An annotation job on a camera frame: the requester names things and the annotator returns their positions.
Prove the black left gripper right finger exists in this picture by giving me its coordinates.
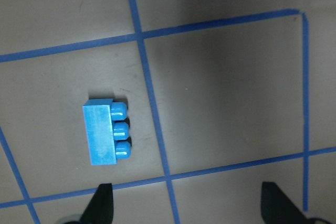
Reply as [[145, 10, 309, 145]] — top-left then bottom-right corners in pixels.
[[260, 182, 314, 224]]

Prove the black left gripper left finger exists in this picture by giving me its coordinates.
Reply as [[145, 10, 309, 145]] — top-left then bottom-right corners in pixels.
[[79, 183, 114, 224]]

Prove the blue toy block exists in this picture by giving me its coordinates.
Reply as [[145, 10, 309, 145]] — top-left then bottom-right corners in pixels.
[[82, 99, 131, 166]]

